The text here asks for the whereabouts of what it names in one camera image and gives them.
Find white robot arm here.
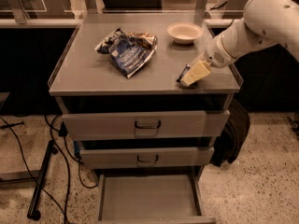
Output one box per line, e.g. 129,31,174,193
178,0,299,87

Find grey drawer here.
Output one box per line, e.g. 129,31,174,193
80,147,214,169
63,111,230,141
95,175,216,224

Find grey bottom drawer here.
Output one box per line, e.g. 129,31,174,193
95,175,216,224

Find grey top drawer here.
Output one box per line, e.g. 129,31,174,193
63,111,230,141

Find blue rxbar blueberry bar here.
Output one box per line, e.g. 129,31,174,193
177,64,191,82

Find blue crumpled chip bag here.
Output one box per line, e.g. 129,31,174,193
94,28,158,78

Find white bowl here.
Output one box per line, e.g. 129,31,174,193
167,22,203,45

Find black stand leg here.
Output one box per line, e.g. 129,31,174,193
27,140,54,221

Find grey drawer cabinet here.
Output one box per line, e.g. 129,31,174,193
47,12,244,224

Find black backpack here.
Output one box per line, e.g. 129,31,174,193
211,99,250,167

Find black bin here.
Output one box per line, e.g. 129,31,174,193
102,0,162,10

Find grey middle drawer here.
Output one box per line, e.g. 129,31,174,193
80,147,214,169

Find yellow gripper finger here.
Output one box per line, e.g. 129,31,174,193
191,54,206,66
180,62,210,87

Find black floor cable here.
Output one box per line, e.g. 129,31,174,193
0,115,99,224

